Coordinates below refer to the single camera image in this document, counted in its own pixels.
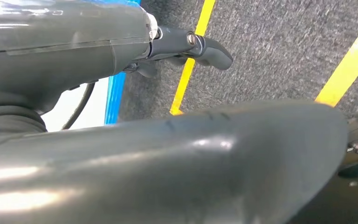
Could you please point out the blue metal shelving rack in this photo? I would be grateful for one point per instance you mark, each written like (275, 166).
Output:
(114, 99)

